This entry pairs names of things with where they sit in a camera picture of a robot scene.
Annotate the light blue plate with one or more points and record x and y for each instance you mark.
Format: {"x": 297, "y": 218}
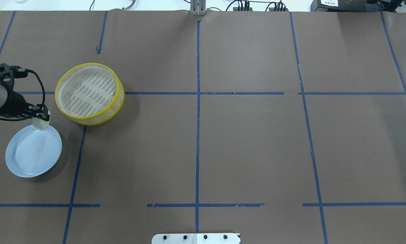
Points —
{"x": 32, "y": 152}

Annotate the black computer box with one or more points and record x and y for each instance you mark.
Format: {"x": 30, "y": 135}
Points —
{"x": 357, "y": 6}

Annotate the aluminium frame post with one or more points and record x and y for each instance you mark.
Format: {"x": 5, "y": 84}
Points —
{"x": 198, "y": 7}

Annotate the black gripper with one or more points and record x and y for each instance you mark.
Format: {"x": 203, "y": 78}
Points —
{"x": 13, "y": 103}

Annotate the black cable connector box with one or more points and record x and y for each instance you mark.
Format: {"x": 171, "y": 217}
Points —
{"x": 242, "y": 5}

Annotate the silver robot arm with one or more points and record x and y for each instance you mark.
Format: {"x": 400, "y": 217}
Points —
{"x": 31, "y": 145}

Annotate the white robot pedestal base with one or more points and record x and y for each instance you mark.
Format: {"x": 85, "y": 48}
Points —
{"x": 196, "y": 238}

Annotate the white steamed bun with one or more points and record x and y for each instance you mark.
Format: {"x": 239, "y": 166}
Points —
{"x": 40, "y": 124}

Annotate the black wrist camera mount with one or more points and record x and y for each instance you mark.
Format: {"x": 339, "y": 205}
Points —
{"x": 8, "y": 73}

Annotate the yellow round steamer basket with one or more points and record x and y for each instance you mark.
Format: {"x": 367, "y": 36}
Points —
{"x": 90, "y": 94}

